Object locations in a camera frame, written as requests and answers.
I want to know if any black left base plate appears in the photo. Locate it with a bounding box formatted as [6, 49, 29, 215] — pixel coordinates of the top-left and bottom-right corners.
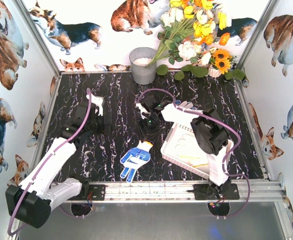
[87, 184, 106, 201]

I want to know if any white perforated storage basket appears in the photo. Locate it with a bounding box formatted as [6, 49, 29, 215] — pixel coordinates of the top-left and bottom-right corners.
[160, 123, 210, 180]

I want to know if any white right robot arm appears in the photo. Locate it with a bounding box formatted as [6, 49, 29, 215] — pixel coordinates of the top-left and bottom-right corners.
[135, 96, 234, 186]

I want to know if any aluminium front rail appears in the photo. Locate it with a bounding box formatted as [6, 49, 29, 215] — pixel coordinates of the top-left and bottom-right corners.
[16, 181, 286, 202]

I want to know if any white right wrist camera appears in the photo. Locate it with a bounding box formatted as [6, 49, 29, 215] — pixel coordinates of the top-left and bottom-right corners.
[135, 103, 150, 119]

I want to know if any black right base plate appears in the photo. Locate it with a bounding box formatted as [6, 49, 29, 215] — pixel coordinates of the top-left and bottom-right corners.
[193, 183, 240, 200]

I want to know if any white glove orange cuff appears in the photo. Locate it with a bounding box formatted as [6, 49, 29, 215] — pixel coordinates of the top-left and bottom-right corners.
[175, 134, 199, 157]

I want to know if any grey metal bucket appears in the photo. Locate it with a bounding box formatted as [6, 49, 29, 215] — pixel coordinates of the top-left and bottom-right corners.
[129, 47, 157, 85]

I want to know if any artificial flower bouquet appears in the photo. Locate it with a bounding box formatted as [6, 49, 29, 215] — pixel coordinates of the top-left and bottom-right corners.
[149, 0, 232, 65]

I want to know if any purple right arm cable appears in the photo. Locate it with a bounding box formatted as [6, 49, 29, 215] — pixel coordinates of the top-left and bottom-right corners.
[135, 87, 251, 181]

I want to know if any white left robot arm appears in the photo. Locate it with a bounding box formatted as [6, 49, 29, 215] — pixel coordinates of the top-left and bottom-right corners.
[5, 97, 106, 229]

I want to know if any orange dotted white glove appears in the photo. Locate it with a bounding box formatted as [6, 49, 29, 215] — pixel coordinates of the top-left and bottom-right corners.
[179, 155, 209, 168]

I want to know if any blue dotted glove peace sign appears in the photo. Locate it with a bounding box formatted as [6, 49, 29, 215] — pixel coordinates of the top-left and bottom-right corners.
[120, 141, 153, 183]

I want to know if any sunflower pot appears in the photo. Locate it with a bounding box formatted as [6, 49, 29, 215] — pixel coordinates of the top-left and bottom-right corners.
[203, 47, 246, 82]

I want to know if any blue dotted glove orange cuff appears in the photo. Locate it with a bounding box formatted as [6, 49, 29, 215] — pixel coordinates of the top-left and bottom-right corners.
[175, 100, 197, 110]

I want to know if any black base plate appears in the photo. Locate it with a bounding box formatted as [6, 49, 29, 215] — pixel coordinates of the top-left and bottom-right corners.
[87, 184, 106, 201]
[193, 183, 240, 200]

